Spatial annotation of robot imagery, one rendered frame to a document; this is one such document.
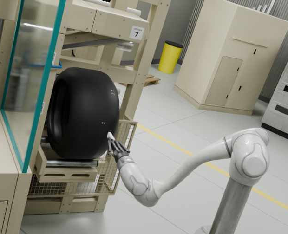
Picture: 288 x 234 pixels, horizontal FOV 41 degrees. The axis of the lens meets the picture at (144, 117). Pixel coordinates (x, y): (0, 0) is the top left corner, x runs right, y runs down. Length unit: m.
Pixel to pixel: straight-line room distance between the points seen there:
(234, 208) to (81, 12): 1.42
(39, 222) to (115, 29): 1.71
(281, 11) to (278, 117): 3.21
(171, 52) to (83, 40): 6.72
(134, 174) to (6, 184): 0.60
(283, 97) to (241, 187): 6.12
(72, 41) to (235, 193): 1.47
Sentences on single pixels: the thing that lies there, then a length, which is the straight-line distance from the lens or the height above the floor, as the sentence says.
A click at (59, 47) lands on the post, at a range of 2.15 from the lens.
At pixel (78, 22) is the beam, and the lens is 2.42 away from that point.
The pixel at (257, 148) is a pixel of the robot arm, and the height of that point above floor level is 1.59.
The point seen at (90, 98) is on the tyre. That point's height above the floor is 1.36.
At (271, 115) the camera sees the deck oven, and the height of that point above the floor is 0.30.
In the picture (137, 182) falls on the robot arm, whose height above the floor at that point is 1.20.
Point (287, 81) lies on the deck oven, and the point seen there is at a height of 1.01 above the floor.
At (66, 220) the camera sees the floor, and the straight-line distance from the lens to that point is 3.45.
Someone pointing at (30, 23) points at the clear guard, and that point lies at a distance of 1.65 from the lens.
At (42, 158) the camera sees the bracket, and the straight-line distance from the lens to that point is 2.31.
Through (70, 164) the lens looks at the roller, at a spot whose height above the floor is 0.90.
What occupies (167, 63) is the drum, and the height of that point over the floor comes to 0.24.
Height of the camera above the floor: 2.09
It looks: 20 degrees down
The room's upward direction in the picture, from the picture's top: 18 degrees clockwise
